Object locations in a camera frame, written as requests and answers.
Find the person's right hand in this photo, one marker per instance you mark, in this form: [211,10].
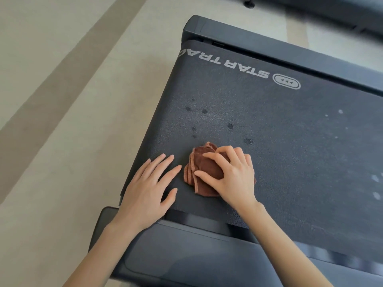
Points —
[236,182]

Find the person's left hand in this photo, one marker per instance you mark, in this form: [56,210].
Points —
[142,200]

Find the person's left middle finger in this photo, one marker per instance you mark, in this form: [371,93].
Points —
[161,167]

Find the person's left thumb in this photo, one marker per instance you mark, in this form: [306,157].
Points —
[170,198]

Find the person's right little finger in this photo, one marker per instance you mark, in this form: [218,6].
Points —
[249,162]

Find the person's left little finger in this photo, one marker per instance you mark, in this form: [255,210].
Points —
[142,169]

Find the person's right thumb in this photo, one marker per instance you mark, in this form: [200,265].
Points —
[208,179]

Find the person's right middle finger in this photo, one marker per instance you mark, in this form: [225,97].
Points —
[228,152]

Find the brown microfibre cloth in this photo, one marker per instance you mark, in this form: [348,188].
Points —
[206,168]

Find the person's right forearm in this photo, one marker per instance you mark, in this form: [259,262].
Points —
[287,251]

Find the person's left forearm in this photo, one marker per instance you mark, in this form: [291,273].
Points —
[98,257]

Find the black treadmill belt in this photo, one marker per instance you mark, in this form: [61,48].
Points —
[284,131]

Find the black exercise machine base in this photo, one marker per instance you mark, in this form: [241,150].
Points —
[329,8]

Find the dark grey treadmill frame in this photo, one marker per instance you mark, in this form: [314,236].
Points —
[194,254]

